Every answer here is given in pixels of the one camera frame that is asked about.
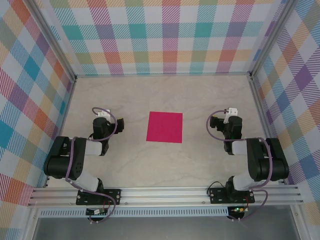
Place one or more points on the circuit board with green light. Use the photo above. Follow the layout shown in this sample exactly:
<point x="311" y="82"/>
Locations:
<point x="237" y="209"/>

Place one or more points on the pink paper sheet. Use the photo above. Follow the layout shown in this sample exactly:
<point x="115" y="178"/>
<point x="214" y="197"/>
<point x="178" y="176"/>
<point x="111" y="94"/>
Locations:
<point x="165" y="127"/>

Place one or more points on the long aluminium mounting rail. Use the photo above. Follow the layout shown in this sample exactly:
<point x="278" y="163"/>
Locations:
<point x="162" y="196"/>

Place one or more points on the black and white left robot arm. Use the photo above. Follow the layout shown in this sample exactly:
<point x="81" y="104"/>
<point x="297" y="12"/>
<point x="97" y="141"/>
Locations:
<point x="75" y="150"/>

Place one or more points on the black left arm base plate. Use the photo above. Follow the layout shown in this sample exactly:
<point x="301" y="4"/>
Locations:
<point x="113" y="196"/>

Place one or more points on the grey metal panel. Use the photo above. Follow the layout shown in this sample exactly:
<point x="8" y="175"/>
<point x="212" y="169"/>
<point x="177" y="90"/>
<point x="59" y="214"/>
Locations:
<point x="162" y="230"/>

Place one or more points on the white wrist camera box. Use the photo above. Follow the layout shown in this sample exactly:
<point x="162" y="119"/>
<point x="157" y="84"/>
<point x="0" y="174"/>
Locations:
<point x="232" y="111"/>
<point x="103" y="113"/>

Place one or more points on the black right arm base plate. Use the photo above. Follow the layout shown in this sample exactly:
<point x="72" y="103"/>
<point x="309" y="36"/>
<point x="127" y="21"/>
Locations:
<point x="217" y="196"/>

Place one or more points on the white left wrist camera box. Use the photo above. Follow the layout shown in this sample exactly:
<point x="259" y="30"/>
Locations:
<point x="103" y="113"/>

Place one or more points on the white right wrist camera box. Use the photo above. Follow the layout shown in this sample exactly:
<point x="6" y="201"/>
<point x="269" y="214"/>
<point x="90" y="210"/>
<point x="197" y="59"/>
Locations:
<point x="232" y="111"/>

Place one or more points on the aluminium frame post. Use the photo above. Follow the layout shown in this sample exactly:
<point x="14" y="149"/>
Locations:
<point x="52" y="37"/>
<point x="273" y="37"/>

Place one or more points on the aluminium frame crossbar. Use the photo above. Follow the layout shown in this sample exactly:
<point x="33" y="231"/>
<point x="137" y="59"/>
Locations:
<point x="162" y="75"/>

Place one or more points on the small dark circuit board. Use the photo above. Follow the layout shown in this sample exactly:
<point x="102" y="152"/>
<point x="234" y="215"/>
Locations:
<point x="93" y="212"/>

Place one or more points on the aluminium side rail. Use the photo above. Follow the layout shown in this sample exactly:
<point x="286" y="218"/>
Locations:
<point x="63" y="125"/>
<point x="267" y="125"/>

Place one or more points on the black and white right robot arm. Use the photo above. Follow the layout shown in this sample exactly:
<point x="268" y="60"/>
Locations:
<point x="257" y="155"/>

